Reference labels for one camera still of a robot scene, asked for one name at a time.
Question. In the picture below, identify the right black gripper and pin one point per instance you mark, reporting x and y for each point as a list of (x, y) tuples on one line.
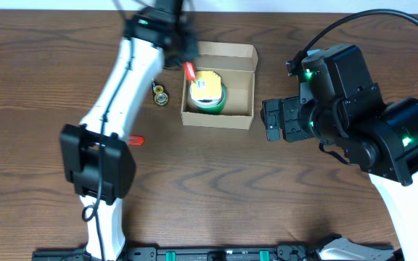
[(290, 109)]

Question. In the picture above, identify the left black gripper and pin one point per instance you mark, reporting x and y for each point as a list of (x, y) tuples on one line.
[(191, 36)]

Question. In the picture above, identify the yellow sticky note pad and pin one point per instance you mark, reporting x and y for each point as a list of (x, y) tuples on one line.
[(206, 86)]

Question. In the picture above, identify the yellow black correction tape dispenser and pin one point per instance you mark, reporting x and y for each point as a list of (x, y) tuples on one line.
[(160, 95)]

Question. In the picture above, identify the green tape roll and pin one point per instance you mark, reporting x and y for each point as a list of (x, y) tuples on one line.
[(213, 111)]

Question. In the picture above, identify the white tape roll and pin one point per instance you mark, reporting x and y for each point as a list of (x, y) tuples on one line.
[(213, 103)]

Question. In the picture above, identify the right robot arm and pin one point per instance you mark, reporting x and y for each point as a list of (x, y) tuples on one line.
[(381, 139)]

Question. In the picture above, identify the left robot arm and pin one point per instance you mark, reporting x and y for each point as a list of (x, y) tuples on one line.
[(95, 153)]

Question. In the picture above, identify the open cardboard box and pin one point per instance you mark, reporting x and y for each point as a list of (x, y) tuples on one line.
[(236, 64)]

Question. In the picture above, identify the red utility knife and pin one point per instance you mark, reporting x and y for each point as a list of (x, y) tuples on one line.
[(136, 140)]

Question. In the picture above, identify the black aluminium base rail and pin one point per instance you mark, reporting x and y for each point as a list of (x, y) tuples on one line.
[(331, 247)]

